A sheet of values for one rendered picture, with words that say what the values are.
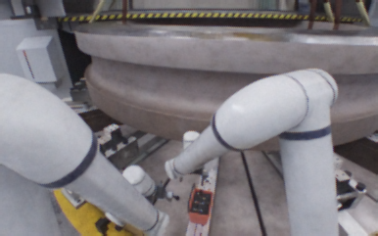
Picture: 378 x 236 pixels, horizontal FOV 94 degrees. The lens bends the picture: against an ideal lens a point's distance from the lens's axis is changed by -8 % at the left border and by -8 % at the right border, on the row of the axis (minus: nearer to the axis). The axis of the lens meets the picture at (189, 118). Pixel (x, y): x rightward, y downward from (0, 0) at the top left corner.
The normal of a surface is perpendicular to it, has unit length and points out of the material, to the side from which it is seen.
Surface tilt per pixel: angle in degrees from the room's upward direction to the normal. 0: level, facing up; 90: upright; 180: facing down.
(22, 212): 87
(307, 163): 77
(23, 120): 59
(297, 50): 90
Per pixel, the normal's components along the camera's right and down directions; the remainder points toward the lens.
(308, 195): -0.50, 0.22
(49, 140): 0.73, 0.10
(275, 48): -0.07, 0.49
